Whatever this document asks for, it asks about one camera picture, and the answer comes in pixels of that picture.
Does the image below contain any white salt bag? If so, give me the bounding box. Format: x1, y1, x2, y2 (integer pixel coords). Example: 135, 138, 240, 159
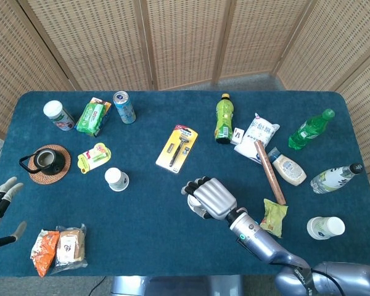
234, 112, 281, 165

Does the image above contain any round woven rattan coaster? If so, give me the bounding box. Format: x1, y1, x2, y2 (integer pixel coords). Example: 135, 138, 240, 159
28, 144, 72, 186

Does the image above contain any green soda bottle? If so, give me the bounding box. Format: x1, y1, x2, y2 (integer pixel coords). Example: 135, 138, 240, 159
288, 108, 336, 151

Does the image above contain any silver blue robot torso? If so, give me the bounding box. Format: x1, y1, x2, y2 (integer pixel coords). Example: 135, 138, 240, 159
110, 274, 245, 296

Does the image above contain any green wet wipes pack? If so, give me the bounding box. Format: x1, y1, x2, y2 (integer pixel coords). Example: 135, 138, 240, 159
75, 103, 109, 137

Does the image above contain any green tea bottle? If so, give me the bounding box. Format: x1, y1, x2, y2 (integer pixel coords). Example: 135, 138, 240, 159
215, 93, 237, 146

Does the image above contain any light blue drink can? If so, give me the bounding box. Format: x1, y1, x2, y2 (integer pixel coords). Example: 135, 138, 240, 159
112, 91, 137, 125

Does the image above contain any small white box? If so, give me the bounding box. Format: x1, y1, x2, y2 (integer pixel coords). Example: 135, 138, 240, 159
230, 127, 245, 146

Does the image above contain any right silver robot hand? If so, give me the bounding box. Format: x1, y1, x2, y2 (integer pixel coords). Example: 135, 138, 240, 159
181, 176, 238, 221

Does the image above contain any brown wood-grain roll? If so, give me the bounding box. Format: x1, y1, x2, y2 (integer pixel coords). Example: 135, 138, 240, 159
253, 140, 287, 206

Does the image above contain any orange snack bag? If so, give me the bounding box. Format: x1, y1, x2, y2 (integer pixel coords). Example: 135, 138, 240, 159
30, 229, 60, 278

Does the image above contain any wooden rattan folding screen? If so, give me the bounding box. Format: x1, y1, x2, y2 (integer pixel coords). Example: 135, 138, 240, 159
0, 0, 370, 173

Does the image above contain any bread in clear bag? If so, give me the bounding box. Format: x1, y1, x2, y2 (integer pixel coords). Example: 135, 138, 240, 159
50, 223, 88, 276

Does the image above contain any blue felt table cloth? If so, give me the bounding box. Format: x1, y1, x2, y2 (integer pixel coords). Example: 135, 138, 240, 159
0, 90, 370, 278

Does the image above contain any light green snack bag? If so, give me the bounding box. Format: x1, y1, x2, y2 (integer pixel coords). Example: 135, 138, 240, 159
258, 198, 289, 239

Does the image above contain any beige mayonnaise squeeze bottle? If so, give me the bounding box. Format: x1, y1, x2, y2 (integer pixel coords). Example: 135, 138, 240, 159
267, 147, 308, 187

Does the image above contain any black cast iron teapot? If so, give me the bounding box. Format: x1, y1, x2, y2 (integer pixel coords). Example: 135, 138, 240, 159
19, 147, 66, 174

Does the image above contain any white-lidded snack canister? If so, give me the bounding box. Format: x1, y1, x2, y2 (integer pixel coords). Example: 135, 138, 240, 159
43, 101, 76, 132

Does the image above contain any razor in yellow package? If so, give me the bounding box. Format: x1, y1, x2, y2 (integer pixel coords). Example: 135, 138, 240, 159
155, 124, 199, 175

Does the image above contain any clear bottle with black cap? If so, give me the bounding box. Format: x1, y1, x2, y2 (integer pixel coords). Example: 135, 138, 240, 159
310, 162, 363, 195

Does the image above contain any lip balm yellow blister pack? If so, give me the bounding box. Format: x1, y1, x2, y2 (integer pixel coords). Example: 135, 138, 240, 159
77, 142, 112, 175

